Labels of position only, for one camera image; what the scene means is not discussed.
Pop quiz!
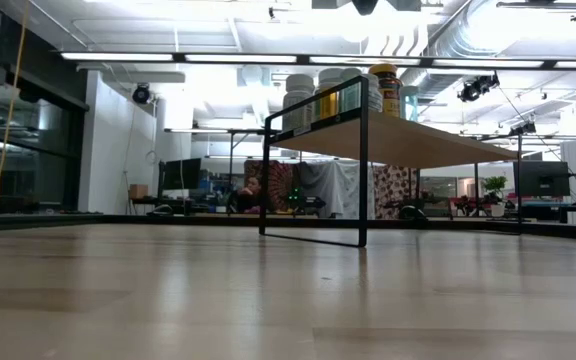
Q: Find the brown patterned cloth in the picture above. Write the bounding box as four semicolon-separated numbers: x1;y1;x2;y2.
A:
372;164;422;220

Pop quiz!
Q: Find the red seat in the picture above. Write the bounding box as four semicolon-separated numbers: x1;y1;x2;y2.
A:
447;196;484;216

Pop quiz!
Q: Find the overhead light bar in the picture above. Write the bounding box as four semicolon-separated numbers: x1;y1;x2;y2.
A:
57;49;576;72

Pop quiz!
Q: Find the small amber white-capped bottle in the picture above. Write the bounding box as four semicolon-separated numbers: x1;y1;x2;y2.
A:
317;79;342;121

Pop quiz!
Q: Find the small teal white-capped bottle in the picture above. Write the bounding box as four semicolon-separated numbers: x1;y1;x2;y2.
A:
400;84;421;123

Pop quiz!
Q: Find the black ceiling camera cluster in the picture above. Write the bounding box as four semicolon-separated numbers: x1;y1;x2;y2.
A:
457;73;501;104
510;121;538;137

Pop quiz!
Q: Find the white medicine bottle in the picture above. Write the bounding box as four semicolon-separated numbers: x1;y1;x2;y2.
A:
361;73;384;114

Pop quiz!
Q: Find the white sheet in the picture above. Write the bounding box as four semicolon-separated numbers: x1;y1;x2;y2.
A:
295;159;377;220

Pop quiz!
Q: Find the amber bottle with yellow cap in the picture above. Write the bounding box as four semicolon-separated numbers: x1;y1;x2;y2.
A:
367;63;403;120

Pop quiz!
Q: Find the large clear green-labelled bottle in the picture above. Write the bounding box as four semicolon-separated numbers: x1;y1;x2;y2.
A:
317;67;365;115

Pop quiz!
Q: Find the black monitor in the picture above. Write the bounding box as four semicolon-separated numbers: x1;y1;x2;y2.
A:
512;160;571;198
160;157;203;191

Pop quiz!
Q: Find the red mandala cloth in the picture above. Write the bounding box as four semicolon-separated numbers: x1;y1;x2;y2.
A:
243;159;297;214

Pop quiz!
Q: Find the background robot with green light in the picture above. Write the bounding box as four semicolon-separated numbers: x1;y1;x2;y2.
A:
287;187;327;217

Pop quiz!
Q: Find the overhead camera mount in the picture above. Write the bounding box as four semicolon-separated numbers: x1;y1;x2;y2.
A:
312;0;422;16

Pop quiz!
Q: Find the yellow cable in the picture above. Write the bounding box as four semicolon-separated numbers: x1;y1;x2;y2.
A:
0;0;32;211

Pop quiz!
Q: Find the wooden shelf with black frame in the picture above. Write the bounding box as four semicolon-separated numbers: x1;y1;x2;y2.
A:
259;74;524;249

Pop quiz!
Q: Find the green plant in white pot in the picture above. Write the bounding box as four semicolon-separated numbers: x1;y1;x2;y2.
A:
482;174;509;219

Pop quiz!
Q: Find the black aluminium rig frame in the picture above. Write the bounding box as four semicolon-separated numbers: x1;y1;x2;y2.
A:
0;212;576;244

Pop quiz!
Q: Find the white bottle red-lined label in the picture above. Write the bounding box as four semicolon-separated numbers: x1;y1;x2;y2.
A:
281;73;316;132

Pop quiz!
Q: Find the person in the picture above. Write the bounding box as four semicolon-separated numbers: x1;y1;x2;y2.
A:
227;174;264;215

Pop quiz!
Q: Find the round black ceiling camera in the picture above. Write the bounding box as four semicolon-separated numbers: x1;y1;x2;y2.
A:
131;83;152;105

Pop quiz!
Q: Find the background rig frame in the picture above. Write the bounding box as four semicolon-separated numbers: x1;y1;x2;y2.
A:
163;127;269;216

